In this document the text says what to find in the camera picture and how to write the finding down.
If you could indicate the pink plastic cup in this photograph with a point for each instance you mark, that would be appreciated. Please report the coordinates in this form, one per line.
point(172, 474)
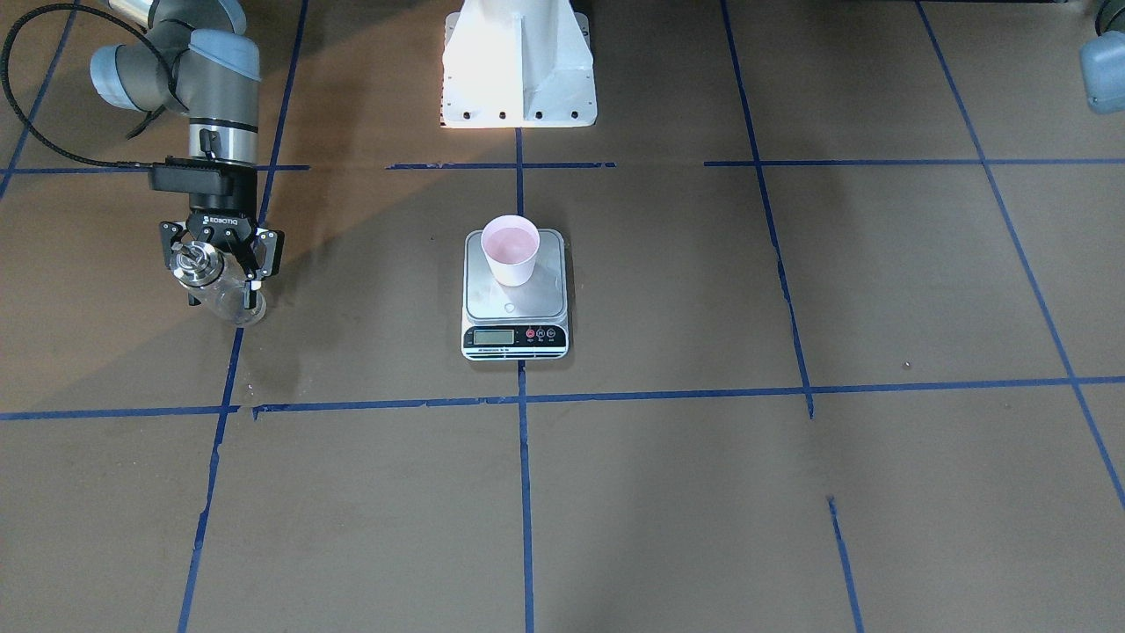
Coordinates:
point(510, 244)

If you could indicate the glass sauce bottle metal spout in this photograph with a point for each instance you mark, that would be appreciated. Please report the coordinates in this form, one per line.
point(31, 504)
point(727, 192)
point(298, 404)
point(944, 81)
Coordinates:
point(223, 291)

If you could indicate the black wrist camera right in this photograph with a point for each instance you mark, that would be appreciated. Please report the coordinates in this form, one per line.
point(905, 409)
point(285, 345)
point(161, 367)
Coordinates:
point(192, 176)

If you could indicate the white digital kitchen scale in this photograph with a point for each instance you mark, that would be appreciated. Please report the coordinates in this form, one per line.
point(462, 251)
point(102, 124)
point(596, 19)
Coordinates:
point(524, 322)

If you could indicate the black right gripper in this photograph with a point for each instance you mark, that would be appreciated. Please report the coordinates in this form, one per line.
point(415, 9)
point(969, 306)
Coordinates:
point(223, 222)

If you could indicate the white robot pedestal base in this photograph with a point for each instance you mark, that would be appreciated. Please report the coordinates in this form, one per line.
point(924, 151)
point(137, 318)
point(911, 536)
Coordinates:
point(517, 64)

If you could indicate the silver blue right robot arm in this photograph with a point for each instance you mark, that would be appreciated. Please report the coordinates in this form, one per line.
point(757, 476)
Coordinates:
point(195, 60)

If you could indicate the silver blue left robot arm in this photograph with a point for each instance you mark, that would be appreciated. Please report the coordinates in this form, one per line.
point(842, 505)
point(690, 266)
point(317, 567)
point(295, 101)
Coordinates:
point(1102, 60)

